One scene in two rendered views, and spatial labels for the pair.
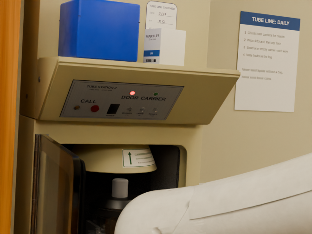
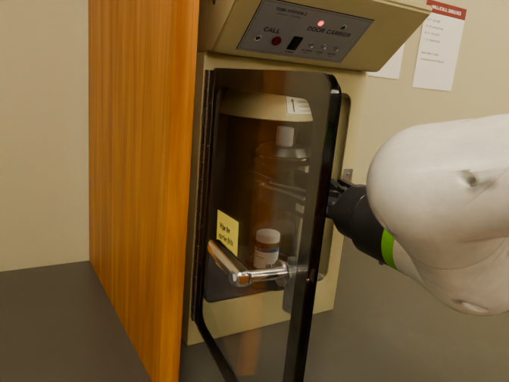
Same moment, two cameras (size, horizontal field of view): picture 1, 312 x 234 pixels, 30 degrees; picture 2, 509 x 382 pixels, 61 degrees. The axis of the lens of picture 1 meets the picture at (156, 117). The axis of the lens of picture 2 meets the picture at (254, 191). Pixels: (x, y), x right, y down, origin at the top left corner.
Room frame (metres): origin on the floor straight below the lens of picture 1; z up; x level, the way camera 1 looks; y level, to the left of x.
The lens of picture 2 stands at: (0.30, 0.18, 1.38)
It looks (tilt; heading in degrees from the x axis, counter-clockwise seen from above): 14 degrees down; 354
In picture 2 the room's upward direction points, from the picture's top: 5 degrees clockwise
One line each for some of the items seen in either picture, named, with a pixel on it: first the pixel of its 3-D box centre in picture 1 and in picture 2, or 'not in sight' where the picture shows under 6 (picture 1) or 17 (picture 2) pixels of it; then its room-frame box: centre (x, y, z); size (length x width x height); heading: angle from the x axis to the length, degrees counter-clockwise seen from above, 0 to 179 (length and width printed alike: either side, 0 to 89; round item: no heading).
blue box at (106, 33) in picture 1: (98, 32); not in sight; (0.93, 0.10, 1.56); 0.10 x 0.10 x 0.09; 26
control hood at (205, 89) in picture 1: (139, 94); (323, 28); (0.97, 0.03, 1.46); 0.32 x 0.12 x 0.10; 116
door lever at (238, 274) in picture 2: not in sight; (243, 261); (0.71, 0.14, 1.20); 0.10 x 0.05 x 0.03; 19
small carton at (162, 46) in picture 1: (164, 48); not in sight; (0.98, -0.01, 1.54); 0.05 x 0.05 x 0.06; 34
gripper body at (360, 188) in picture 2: not in sight; (348, 208); (0.87, -0.02, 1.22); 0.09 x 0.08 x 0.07; 27
